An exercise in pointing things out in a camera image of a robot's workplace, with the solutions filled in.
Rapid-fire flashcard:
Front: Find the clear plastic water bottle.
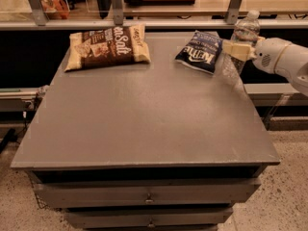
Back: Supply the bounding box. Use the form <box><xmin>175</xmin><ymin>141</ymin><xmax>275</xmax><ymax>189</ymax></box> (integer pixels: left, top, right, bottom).
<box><xmin>221</xmin><ymin>10</ymin><xmax>260</xmax><ymax>88</ymax></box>

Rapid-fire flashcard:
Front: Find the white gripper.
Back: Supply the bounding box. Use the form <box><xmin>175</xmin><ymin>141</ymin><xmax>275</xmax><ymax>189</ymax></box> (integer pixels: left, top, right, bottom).
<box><xmin>222</xmin><ymin>36</ymin><xmax>292</xmax><ymax>74</ymax></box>

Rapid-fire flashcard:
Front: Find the upper grey drawer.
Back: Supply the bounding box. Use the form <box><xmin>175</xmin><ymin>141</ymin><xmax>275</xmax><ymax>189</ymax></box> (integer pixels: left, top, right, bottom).
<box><xmin>34</xmin><ymin>178</ymin><xmax>261</xmax><ymax>208</ymax></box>

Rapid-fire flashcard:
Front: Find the orange bag behind glass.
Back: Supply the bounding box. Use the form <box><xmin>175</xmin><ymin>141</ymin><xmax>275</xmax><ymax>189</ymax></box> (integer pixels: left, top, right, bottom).
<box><xmin>40</xmin><ymin>0</ymin><xmax>69</xmax><ymax>19</ymax></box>

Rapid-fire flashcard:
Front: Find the lower grey drawer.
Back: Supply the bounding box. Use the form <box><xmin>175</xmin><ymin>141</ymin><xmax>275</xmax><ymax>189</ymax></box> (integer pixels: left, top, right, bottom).
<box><xmin>65</xmin><ymin>208</ymin><xmax>233</xmax><ymax>229</ymax></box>

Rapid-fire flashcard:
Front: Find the blue Kettle chip bag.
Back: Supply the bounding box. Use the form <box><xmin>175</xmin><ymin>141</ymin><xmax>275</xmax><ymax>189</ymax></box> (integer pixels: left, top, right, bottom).
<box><xmin>175</xmin><ymin>31</ymin><xmax>223</xmax><ymax>74</ymax></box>

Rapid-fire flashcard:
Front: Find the grey drawer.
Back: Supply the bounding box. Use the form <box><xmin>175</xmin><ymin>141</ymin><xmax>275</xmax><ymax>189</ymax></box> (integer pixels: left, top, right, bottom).
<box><xmin>65</xmin><ymin>208</ymin><xmax>233</xmax><ymax>229</ymax></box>
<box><xmin>34</xmin><ymin>178</ymin><xmax>261</xmax><ymax>208</ymax></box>

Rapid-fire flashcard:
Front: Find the metal shelf rail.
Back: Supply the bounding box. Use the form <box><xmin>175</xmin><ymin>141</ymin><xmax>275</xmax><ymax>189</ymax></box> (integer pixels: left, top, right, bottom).
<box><xmin>0</xmin><ymin>0</ymin><xmax>308</xmax><ymax>31</ymax></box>

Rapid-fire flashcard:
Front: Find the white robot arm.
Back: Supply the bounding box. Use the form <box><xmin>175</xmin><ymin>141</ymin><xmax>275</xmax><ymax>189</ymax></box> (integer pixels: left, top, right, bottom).
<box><xmin>222</xmin><ymin>38</ymin><xmax>308</xmax><ymax>96</ymax></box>

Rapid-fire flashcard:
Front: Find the brown sea salt chip bag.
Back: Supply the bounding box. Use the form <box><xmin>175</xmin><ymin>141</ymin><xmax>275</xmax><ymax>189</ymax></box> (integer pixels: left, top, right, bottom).
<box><xmin>64</xmin><ymin>24</ymin><xmax>150</xmax><ymax>72</ymax></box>

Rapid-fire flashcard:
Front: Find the grey drawer cabinet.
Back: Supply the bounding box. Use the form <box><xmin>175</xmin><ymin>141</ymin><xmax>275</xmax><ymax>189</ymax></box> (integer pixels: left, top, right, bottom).
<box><xmin>12</xmin><ymin>33</ymin><xmax>279</xmax><ymax>231</ymax></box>

